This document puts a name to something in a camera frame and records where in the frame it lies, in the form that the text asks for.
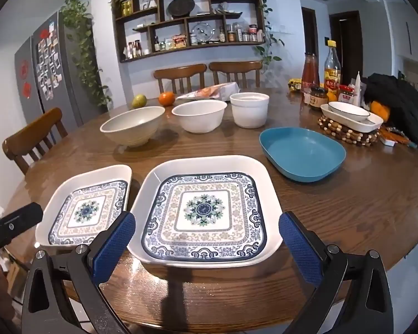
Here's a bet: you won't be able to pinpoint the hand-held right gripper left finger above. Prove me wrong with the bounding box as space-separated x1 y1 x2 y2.
21 212 137 334

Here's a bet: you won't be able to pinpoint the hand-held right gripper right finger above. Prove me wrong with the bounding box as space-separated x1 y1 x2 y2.
279 212 394 334

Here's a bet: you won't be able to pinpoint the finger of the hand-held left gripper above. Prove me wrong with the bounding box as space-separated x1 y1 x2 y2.
0 202 44 259

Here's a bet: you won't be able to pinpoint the small patterned square plate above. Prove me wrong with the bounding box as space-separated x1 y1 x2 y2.
35 164 133 251

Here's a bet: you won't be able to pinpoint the large patterned square plate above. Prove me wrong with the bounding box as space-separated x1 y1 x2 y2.
130 155 283 268

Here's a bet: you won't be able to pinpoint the large grey bowl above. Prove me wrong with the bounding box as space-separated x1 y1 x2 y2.
100 106 166 147

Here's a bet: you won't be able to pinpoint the small tall white bowl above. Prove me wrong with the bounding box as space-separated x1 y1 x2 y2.
229 92 270 129

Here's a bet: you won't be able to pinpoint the medium white bowl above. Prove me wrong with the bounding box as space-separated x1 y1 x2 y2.
171 100 228 134

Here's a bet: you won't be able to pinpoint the wooden chair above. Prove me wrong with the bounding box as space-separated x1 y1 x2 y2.
154 63 207 94
208 61 263 90
2 107 68 175

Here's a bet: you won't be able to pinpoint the blue plate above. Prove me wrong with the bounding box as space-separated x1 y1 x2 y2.
259 127 346 183

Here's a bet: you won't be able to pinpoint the wooden bead trivet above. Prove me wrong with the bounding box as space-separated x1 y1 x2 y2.
317 113 384 147

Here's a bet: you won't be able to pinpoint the white oval dish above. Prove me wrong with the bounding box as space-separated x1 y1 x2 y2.
320 102 384 133

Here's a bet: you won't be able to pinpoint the orange wrapper packets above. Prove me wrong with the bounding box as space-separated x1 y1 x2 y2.
380 127 412 147

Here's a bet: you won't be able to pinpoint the brown sauce jar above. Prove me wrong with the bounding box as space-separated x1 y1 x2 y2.
308 85 329 111

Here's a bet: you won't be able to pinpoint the grey refrigerator with magnets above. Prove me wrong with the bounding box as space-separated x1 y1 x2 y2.
14 10 88 126

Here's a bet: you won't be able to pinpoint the orange fruit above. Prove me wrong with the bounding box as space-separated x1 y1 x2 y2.
158 91 176 107

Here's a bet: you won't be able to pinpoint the red label jar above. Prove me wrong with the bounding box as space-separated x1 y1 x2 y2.
338 84 356 105

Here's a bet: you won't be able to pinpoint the white tube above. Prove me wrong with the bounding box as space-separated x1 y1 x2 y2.
354 71 364 107

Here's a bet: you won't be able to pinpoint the red sauce bottle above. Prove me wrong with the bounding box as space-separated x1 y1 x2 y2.
301 52 320 103

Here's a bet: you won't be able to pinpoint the white snack bag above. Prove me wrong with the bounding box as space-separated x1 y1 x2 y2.
176 82 240 101

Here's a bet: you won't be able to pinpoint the yellow cap vinegar bottle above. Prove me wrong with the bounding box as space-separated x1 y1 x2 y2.
323 40 341 93

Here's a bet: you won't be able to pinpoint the trailing green plant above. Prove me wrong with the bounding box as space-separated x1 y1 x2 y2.
59 0 112 108
252 0 286 67

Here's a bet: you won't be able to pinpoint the dark wooden door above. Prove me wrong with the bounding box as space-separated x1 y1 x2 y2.
329 10 364 77

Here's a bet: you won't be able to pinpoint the dark wooden wall shelf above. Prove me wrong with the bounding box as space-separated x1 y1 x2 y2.
111 0 267 64

